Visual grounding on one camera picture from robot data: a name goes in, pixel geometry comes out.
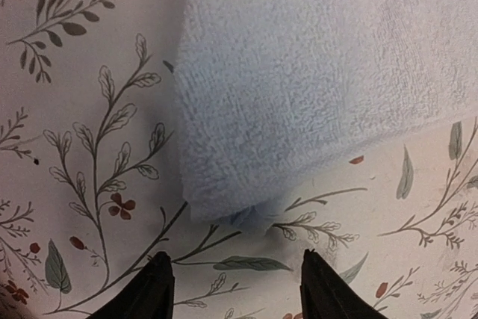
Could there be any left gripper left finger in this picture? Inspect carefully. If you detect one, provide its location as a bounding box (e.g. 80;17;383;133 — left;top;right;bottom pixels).
88;252;175;319

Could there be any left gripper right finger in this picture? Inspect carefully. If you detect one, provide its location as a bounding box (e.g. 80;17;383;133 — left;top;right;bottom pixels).
300;249;385;319

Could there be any light blue towel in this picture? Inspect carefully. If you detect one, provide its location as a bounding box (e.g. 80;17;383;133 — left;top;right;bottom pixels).
174;0;477;232

